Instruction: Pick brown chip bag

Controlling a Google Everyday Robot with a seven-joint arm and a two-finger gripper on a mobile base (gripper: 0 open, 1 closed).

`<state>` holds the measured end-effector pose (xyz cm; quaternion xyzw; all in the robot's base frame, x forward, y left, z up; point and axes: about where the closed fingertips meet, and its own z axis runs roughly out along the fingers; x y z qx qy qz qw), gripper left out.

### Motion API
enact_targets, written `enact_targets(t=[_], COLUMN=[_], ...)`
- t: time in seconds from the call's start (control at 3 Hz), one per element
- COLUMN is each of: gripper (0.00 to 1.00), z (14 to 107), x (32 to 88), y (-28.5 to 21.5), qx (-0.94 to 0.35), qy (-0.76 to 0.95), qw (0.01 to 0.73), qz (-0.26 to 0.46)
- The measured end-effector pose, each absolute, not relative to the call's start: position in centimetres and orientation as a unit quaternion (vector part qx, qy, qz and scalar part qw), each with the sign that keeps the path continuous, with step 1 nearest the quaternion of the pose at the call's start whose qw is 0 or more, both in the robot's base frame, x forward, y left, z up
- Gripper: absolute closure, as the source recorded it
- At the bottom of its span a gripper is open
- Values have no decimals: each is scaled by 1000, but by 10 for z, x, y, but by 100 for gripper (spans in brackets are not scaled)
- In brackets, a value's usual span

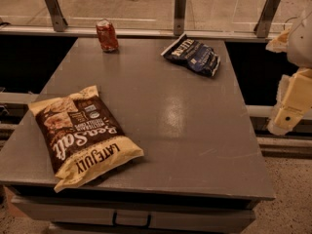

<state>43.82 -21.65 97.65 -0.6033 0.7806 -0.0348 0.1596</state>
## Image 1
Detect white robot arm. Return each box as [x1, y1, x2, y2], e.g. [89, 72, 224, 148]
[266, 5, 312, 136]

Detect left metal bracket post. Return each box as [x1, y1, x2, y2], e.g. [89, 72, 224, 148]
[45, 0, 68, 32]

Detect right metal bracket post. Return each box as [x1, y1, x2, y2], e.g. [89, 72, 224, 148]
[253, 0, 281, 38]

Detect blue chip bag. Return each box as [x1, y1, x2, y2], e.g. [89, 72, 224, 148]
[161, 33, 220, 77]

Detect black drawer handle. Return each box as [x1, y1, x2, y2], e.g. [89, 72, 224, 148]
[112, 211, 152, 228]

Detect grey table drawer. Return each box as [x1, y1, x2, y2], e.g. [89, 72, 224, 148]
[12, 196, 255, 234]

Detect metal window rail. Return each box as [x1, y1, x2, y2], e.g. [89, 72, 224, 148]
[0, 24, 278, 42]

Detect red soda can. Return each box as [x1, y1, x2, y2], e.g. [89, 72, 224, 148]
[96, 19, 119, 52]

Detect middle metal bracket post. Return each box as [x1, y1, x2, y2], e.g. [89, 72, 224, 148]
[174, 0, 186, 36]

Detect brown Late July chip bag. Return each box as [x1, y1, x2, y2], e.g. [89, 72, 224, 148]
[28, 86, 144, 192]

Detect metal bracket post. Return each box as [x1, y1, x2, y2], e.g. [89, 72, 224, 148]
[45, 0, 68, 32]
[174, 0, 186, 36]
[253, 0, 281, 38]

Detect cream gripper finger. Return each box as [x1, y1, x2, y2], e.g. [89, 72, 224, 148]
[265, 28, 291, 53]

